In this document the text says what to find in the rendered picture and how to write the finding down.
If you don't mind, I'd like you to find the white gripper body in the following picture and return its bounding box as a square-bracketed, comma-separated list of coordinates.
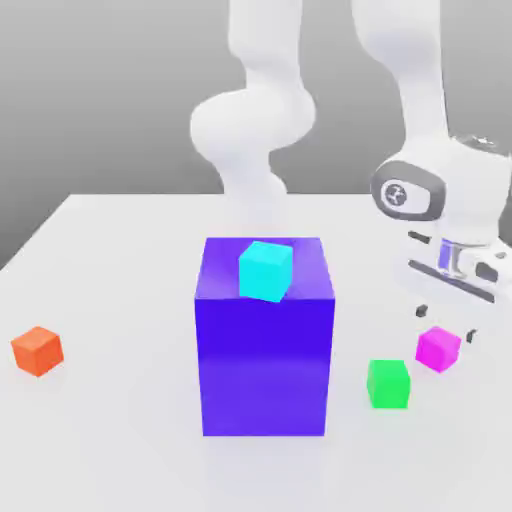
[393, 255, 506, 324]

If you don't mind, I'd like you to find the small magenta cube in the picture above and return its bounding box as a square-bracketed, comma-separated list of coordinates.
[414, 325, 462, 374]

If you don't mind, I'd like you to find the small green cube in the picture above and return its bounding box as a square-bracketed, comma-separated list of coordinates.
[366, 358, 412, 410]

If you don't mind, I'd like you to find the small cyan cube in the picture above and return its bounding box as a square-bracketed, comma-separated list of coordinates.
[238, 240, 294, 304]

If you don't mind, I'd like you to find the small orange cube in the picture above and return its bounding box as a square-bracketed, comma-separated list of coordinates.
[10, 325, 65, 378]

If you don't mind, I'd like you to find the large purple box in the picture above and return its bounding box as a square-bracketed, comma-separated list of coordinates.
[194, 236, 336, 438]

